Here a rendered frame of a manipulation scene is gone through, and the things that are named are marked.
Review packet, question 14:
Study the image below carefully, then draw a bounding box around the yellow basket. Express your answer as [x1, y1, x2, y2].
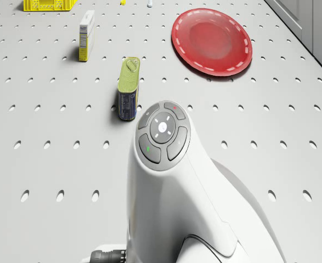
[22, 0, 78, 12]

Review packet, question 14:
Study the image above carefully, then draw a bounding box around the flat-sided can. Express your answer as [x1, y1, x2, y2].
[117, 56, 141, 122]

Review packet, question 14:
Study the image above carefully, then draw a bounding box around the white cabinet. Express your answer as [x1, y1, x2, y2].
[264, 0, 322, 83]

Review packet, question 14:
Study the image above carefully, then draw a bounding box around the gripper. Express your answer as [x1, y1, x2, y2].
[89, 243, 128, 263]

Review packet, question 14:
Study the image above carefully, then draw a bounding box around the red plate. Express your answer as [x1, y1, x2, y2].
[171, 8, 253, 77]

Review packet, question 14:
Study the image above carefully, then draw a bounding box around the yellow and white box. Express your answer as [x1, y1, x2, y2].
[78, 10, 95, 62]

